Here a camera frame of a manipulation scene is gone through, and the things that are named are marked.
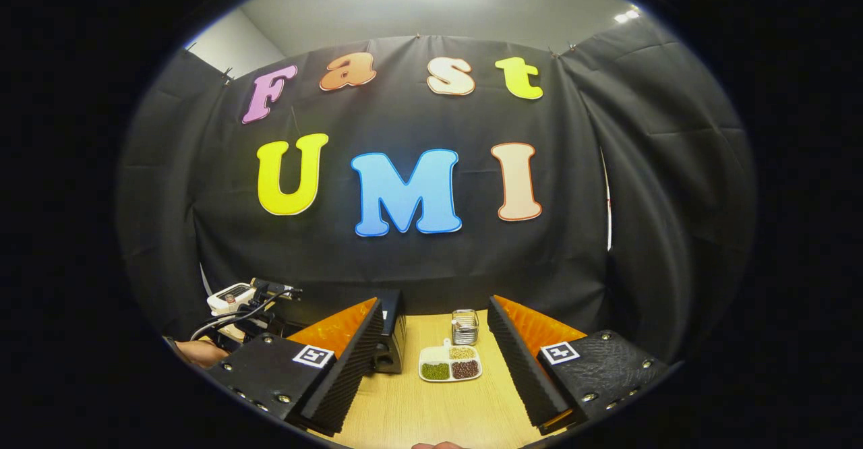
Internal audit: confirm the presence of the white divided dish of beans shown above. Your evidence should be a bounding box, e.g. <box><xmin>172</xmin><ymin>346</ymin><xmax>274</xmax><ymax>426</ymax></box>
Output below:
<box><xmin>419</xmin><ymin>339</ymin><xmax>483</xmax><ymax>383</ymax></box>

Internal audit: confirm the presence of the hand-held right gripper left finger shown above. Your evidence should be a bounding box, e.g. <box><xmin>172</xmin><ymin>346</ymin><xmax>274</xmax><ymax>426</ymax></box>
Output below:
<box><xmin>206</xmin><ymin>297</ymin><xmax>385</xmax><ymax>436</ymax></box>

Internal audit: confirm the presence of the black backdrop cloth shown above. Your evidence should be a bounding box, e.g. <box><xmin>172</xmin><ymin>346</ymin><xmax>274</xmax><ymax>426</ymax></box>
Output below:
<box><xmin>115</xmin><ymin>18</ymin><xmax>756</xmax><ymax>362</ymax></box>

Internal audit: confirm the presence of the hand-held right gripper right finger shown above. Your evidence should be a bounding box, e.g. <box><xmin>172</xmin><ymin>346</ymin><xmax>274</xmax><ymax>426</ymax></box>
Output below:
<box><xmin>487</xmin><ymin>294</ymin><xmax>672</xmax><ymax>436</ymax></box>

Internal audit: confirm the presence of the black electric oven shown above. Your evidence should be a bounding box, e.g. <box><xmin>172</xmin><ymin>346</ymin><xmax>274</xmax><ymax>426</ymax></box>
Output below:
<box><xmin>273</xmin><ymin>289</ymin><xmax>407</xmax><ymax>374</ymax></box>

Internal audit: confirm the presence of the white toaster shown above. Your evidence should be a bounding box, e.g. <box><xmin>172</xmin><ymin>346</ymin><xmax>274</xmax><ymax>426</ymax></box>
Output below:
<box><xmin>207</xmin><ymin>282</ymin><xmax>257</xmax><ymax>318</ymax></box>

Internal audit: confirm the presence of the metal wire holder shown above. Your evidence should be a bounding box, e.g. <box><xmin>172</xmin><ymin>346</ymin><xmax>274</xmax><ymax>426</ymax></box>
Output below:
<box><xmin>451</xmin><ymin>309</ymin><xmax>480</xmax><ymax>347</ymax></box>

